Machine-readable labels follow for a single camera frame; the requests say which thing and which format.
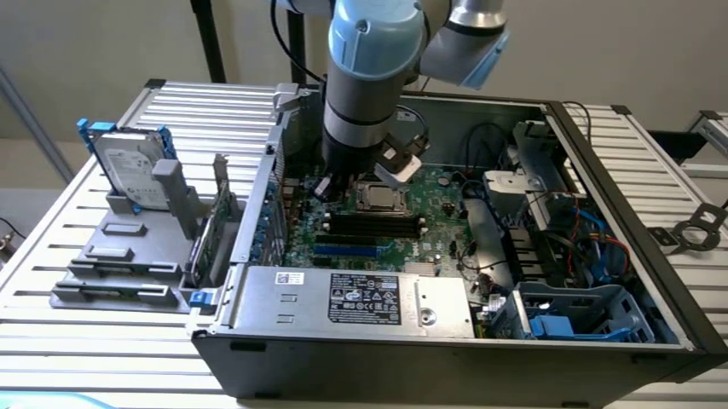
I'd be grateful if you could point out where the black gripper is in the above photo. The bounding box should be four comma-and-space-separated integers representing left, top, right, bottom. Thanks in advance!
312, 138, 388, 204

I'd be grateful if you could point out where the black ram slot bank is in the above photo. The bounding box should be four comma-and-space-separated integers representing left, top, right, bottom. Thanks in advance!
326, 211, 428, 240

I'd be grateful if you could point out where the black expansion slot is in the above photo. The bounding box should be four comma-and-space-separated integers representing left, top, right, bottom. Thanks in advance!
316, 233, 381, 247

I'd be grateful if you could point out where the blue expansion slot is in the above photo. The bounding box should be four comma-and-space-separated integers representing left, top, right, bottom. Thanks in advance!
314, 244, 380, 258

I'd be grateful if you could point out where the green motherboard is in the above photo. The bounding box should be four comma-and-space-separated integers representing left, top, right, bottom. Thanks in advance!
282, 164, 517, 302

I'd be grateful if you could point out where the green graphics card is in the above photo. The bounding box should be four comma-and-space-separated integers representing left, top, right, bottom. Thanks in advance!
186, 153, 236, 287

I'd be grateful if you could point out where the silver power supply unit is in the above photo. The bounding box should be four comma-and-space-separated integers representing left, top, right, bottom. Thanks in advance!
229, 265, 479, 341

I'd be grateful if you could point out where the silver metal drive cage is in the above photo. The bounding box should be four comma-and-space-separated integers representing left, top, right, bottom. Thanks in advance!
481, 120, 573, 206

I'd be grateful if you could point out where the silver hard disk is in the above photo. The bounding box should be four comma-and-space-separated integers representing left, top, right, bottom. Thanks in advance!
93, 130, 170, 213

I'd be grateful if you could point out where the blue case latch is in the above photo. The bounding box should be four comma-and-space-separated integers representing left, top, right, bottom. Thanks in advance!
189, 288, 219, 308

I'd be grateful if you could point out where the grey parts rack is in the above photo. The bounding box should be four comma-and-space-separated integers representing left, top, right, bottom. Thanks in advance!
50, 158, 248, 315

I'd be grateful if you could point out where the black open pc case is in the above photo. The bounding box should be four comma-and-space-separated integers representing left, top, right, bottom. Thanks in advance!
190, 83, 728, 400

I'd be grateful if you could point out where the grey blue disk bay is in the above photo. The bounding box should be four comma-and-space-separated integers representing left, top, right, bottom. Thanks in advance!
492, 281, 659, 343

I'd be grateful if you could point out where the aluminium side table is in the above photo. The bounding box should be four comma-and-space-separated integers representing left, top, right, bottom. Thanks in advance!
679, 109, 728, 180

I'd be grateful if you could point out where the cpu socket metal frame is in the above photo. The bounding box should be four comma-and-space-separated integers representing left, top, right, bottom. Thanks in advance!
349, 180, 413, 216

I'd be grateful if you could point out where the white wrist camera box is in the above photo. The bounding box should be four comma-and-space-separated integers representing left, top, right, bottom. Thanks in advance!
373, 138, 432, 189

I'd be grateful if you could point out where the black looped wire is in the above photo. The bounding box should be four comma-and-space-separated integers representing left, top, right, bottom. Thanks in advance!
464, 122, 509, 171

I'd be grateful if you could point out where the black upright post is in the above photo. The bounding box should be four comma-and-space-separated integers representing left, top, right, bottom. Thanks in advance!
195, 0, 228, 84
286, 0, 310, 86

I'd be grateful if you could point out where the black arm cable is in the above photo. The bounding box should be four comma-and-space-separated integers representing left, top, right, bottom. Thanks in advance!
269, 0, 326, 83

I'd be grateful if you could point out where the blue disk carrier frame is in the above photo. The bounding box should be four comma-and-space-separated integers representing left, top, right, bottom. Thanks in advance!
75, 118, 174, 216

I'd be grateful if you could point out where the blue sata wire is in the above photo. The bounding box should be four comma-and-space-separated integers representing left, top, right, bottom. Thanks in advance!
565, 203, 634, 283

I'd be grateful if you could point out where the black metal bracket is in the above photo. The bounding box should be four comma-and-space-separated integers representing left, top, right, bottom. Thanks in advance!
647, 203, 724, 257

